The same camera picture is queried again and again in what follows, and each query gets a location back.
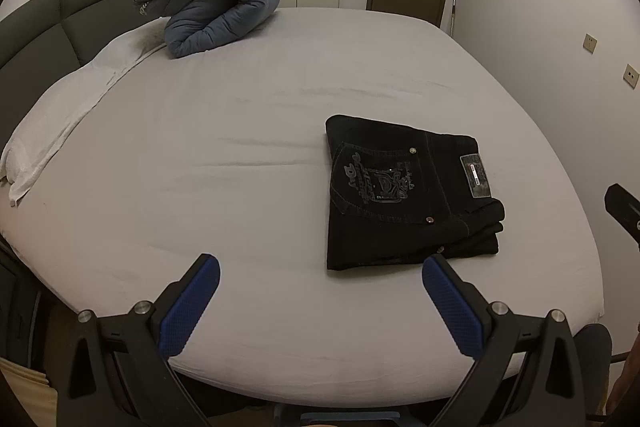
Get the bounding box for black jeans pants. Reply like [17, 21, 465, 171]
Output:
[326, 115, 506, 271]

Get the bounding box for grey padded headboard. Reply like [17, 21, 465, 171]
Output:
[0, 0, 151, 144]

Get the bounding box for blue rolled duvet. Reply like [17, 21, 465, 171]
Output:
[134, 0, 280, 58]

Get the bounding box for lower wall socket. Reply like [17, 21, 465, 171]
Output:
[623, 64, 640, 89]

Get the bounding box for wall socket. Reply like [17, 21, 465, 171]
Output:
[623, 64, 640, 89]
[582, 34, 598, 54]

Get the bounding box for upper wall socket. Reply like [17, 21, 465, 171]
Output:
[582, 34, 598, 54]

